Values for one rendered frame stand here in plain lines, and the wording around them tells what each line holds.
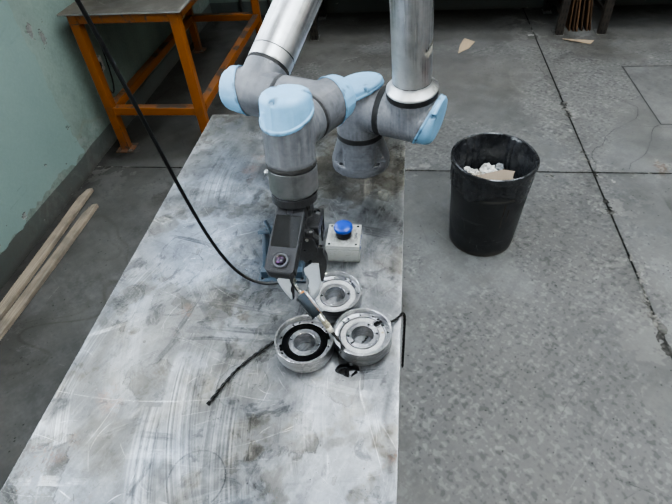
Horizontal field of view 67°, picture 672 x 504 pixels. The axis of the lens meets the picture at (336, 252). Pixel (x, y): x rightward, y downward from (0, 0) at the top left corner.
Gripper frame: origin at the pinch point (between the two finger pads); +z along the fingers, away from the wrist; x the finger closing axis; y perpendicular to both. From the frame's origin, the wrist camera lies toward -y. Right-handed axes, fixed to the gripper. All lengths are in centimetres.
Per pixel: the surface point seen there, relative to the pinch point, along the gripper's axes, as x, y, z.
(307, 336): -0.7, -1.6, 8.3
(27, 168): 158, 126, 45
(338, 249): -3.9, 19.1, 3.6
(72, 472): 32.0, -28.2, 14.0
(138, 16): 113, 181, -9
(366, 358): -11.9, -6.5, 7.4
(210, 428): 12.5, -19.2, 12.6
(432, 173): -31, 174, 67
